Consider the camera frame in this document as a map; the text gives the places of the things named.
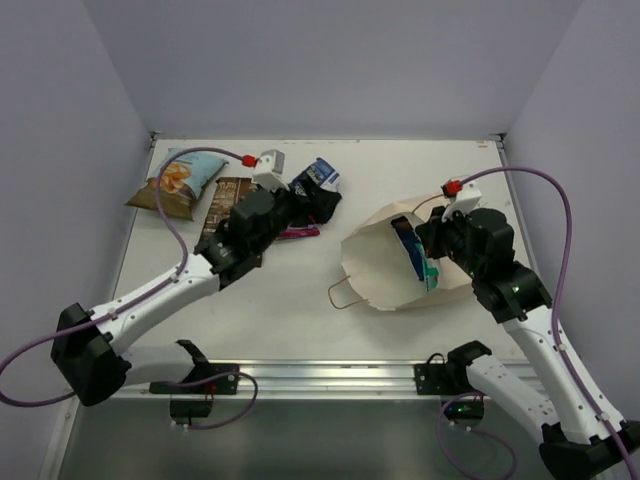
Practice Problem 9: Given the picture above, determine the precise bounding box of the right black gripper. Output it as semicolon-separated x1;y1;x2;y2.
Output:
415;203;484;281

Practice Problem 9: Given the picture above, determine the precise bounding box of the navy kettle chips bag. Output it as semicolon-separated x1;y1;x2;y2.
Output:
289;157;342;203

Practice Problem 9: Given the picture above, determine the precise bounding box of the purple berry candy bag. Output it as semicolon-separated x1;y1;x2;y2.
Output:
278;225;320;240

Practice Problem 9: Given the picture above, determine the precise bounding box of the brown paper bag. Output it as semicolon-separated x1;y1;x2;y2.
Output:
327;193;472;312

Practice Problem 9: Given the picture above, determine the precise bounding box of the brown chocolate snack bag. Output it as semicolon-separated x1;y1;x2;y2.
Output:
197;177;257;244

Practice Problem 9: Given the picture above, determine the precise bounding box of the gold blue crisps bag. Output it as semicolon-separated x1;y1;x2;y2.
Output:
125;151;228;221

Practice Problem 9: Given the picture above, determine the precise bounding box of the green mint candy pack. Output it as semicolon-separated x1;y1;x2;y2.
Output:
419;257;440;292

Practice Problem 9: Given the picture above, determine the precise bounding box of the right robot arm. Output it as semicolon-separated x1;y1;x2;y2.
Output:
416;206;639;479

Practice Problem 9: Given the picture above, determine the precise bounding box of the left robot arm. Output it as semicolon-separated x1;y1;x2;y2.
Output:
51;185;342;406

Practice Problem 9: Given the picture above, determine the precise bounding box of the blue snack box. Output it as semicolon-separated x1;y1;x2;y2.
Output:
391;216;426;281

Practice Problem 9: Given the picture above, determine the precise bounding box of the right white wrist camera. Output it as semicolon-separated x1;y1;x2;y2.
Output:
441;180;482;222

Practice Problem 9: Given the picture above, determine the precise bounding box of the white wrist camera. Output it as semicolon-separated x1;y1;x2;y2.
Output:
441;180;482;222
252;149;288;191

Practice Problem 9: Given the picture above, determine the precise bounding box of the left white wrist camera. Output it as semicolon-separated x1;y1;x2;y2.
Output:
252;149;288;191

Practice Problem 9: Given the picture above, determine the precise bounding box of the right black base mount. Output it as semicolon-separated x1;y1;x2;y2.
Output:
413;353;485;426

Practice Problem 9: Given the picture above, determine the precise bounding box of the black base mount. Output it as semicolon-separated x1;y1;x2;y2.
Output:
413;353;485;426
149;362;246;431

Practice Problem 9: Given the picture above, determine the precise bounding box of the aluminium mounting rail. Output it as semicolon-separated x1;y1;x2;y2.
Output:
64;358;546;400

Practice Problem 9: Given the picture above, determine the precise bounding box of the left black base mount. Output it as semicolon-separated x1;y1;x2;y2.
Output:
149;362;246;431

